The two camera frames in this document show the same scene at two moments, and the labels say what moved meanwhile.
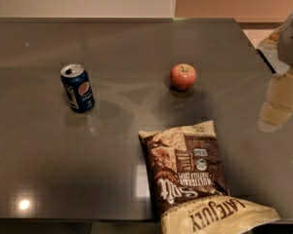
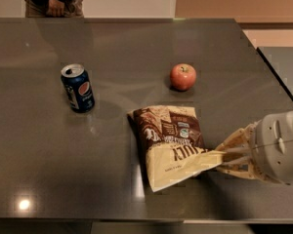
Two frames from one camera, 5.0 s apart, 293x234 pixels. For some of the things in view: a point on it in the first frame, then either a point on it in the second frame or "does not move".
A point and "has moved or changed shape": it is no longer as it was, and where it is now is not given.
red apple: (183, 77) does not move
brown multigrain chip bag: (188, 185) has moved or changed shape
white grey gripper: (291, 42) → (276, 146)
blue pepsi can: (78, 88) does not move
